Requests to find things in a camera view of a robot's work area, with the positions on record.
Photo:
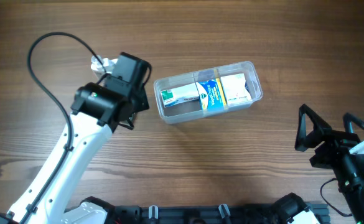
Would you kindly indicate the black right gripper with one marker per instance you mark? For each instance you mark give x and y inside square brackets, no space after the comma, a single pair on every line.
[337,142]

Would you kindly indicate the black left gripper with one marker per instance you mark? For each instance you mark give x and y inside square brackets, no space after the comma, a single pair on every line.
[139,101]

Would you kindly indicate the white green medicine box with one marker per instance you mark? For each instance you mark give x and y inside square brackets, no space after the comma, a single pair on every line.
[179,95]

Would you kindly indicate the clear plastic container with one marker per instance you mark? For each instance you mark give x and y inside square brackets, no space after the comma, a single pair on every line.
[192,110]

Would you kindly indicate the blue yellow VapoDrops box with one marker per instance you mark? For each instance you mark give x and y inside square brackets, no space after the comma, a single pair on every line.
[211,95]

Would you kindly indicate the white blue medicine box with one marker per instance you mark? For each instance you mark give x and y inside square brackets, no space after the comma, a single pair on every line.
[235,88]

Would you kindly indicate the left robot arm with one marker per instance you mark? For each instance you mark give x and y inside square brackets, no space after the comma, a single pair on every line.
[97,111]

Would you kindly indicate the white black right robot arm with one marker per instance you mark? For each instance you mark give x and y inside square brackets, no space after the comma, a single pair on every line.
[349,173]

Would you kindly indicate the white lotion bottle clear cap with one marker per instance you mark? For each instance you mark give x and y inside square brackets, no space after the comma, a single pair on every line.
[97,66]

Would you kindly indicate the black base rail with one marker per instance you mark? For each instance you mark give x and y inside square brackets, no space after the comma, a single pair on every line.
[249,213]

